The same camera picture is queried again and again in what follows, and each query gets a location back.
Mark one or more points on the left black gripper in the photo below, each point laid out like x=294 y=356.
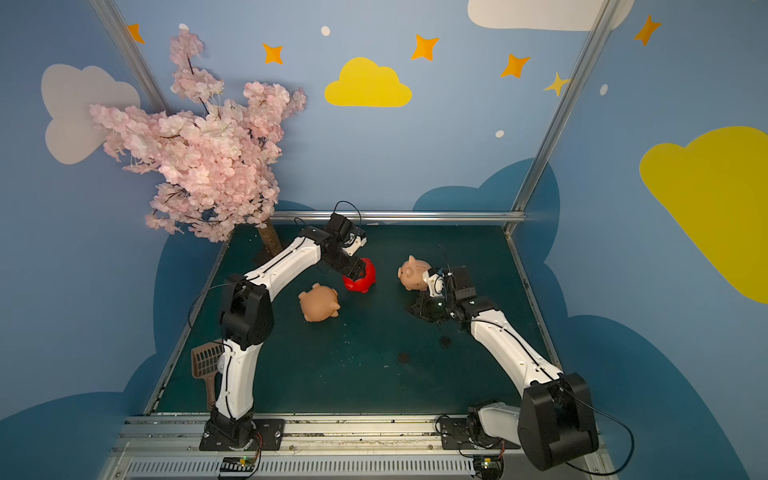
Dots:
x=354 y=268

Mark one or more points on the red piggy bank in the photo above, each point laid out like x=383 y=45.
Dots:
x=363 y=284

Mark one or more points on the tan piggy bank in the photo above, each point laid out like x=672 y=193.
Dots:
x=319 y=303
x=411 y=274

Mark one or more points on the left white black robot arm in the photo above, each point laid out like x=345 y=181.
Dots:
x=247 y=320

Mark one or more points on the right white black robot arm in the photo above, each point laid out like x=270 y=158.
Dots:
x=555 y=421

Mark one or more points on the pink cherry blossom tree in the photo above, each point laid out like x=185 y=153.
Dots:
x=216 y=166

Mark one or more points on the right circuit board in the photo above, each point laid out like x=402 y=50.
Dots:
x=487 y=468

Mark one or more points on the brown plastic scoop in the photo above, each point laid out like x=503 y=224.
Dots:
x=205 y=366

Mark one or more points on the left green circuit board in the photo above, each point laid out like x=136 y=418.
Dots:
x=237 y=467

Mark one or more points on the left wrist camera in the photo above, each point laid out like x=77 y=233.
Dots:
x=346 y=234

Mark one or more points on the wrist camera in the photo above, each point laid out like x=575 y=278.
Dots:
x=434 y=278
x=346 y=234

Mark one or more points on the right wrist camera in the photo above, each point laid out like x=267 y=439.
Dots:
x=434 y=278

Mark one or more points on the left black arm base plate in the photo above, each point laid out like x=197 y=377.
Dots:
x=270 y=433

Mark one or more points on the aluminium front rail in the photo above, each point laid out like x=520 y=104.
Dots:
x=323 y=447

